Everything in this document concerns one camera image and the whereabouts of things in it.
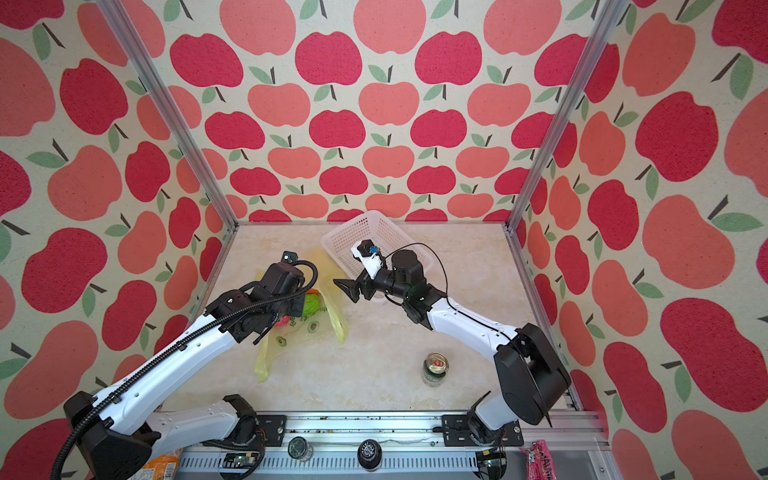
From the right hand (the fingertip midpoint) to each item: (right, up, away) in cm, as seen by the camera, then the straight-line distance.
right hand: (353, 264), depth 77 cm
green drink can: (+21, -26, -2) cm, 34 cm away
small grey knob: (-10, -40, -13) cm, 43 cm away
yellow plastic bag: (-6, -14, -3) cm, 16 cm away
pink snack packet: (+45, -47, -7) cm, 66 cm away
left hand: (-14, -8, 0) cm, 16 cm away
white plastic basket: (+4, +13, +37) cm, 39 cm away
